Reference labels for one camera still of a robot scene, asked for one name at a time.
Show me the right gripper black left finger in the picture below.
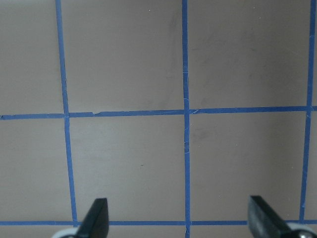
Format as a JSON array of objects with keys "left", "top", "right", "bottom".
[{"left": 76, "top": 198, "right": 109, "bottom": 238}]

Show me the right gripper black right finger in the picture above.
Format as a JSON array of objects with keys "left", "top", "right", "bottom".
[{"left": 248, "top": 195, "right": 292, "bottom": 238}]

